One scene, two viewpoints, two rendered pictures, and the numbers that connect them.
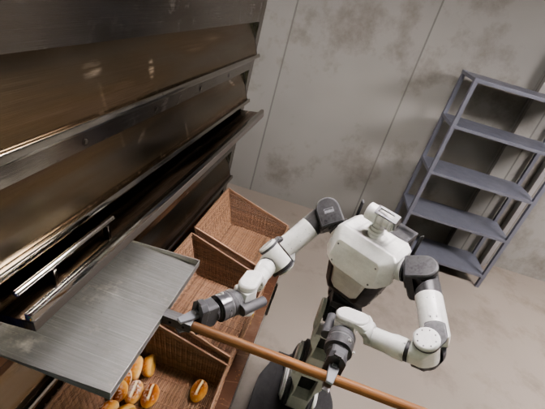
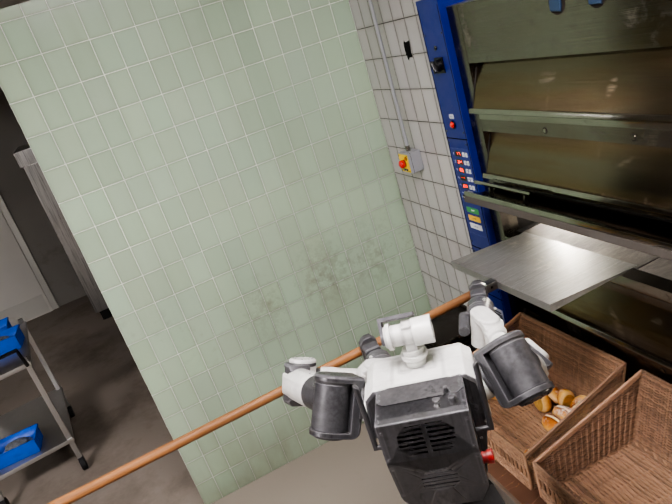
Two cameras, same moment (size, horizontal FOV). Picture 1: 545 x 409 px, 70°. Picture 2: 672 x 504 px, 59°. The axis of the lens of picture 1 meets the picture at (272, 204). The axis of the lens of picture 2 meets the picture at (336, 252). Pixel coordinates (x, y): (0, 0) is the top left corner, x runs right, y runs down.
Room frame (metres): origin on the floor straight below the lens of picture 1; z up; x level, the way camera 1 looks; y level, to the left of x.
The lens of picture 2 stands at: (2.35, -0.95, 2.18)
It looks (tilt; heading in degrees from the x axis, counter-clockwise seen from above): 20 degrees down; 158
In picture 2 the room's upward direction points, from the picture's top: 18 degrees counter-clockwise
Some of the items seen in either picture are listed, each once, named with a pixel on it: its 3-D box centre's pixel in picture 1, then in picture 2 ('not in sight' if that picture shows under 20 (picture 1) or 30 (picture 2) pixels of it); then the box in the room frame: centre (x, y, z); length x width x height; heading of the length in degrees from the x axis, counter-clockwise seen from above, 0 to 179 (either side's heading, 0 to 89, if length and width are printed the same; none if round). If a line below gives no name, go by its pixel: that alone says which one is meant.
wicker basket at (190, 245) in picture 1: (206, 298); (659, 481); (1.40, 0.18, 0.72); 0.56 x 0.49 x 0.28; 172
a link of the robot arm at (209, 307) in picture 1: (212, 310); (480, 304); (0.88, 0.09, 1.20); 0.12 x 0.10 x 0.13; 140
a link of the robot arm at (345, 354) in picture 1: (336, 355); (375, 359); (0.85, -0.32, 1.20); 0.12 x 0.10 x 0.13; 167
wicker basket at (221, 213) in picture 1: (243, 235); not in sight; (2.00, 0.12, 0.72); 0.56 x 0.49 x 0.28; 174
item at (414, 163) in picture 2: not in sight; (410, 160); (-0.09, 0.57, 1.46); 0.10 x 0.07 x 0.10; 174
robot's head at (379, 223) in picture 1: (379, 219); (411, 336); (1.26, -0.39, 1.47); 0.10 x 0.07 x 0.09; 56
